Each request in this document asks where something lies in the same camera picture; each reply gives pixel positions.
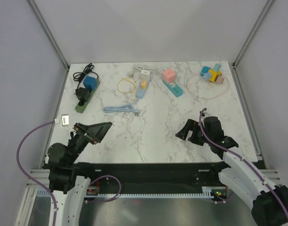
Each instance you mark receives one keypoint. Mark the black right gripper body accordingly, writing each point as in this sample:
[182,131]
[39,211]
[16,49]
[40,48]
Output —
[199,138]

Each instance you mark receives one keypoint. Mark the light blue power strip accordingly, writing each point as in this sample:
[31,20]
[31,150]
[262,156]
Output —
[140,92]

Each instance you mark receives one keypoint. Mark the pink cube socket adapter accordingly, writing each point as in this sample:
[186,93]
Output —
[169,75]

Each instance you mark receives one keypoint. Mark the black cube plug adapter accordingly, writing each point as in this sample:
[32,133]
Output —
[83,94]

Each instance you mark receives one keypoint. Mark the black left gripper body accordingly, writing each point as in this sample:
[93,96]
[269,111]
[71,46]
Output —
[82,129]

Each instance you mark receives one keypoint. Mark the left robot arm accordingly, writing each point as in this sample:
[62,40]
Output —
[67,183]

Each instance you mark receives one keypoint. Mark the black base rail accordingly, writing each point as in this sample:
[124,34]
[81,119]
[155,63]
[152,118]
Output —
[150,178]

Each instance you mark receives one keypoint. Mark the green power strip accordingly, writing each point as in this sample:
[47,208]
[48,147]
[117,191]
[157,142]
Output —
[81,106]

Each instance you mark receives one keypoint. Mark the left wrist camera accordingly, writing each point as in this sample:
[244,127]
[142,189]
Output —
[63,120]

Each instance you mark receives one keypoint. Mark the teal power strip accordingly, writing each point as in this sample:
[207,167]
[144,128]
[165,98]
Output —
[174,88]

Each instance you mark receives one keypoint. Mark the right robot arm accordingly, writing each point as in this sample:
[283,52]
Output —
[267,201]

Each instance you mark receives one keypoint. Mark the yellow cube socket hub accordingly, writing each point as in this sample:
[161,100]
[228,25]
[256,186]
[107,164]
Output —
[214,75]

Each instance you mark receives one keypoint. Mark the pink plug adapter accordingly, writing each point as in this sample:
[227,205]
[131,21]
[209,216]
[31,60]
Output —
[219,79]

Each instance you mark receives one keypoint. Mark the blue cube socket adapter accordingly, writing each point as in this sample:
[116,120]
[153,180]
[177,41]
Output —
[90,83]

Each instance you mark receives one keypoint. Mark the light teal charger plug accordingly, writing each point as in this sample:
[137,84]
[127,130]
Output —
[217,67]

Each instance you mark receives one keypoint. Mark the yellow charger plug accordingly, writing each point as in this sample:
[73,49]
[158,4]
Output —
[143,84]

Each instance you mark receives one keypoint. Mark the blue plug adapter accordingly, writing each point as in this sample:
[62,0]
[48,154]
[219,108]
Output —
[205,74]

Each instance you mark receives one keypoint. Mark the white charger block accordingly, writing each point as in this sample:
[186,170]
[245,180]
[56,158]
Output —
[145,75]

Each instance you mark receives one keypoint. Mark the white slotted cable duct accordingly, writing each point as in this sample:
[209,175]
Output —
[91,193]

